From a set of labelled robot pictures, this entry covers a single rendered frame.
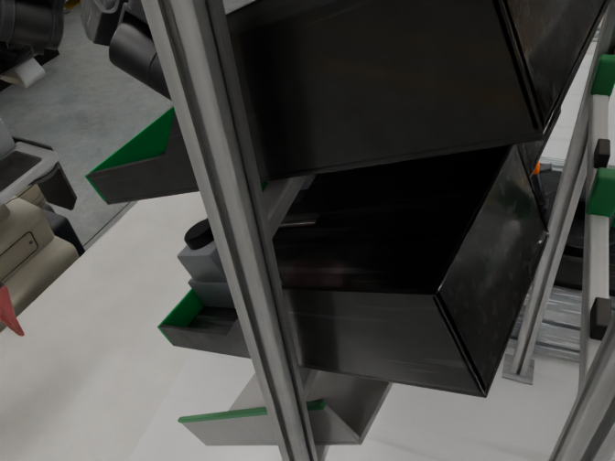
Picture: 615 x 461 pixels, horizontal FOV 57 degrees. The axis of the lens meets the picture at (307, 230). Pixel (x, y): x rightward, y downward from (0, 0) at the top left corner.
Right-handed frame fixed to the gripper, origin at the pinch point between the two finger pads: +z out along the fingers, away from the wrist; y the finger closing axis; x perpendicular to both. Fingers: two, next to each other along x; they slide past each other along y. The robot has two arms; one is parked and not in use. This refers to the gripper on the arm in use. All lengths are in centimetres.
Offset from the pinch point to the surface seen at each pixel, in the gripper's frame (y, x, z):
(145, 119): 145, 188, -118
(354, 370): -22.9, -9.3, 15.6
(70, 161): 101, 194, -129
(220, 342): -22.3, -0.6, 7.0
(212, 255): -17.6, -2.7, 2.8
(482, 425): -0.1, 25.6, 38.4
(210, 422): -22.1, 16.6, 9.0
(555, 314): 13.6, 14.9, 38.6
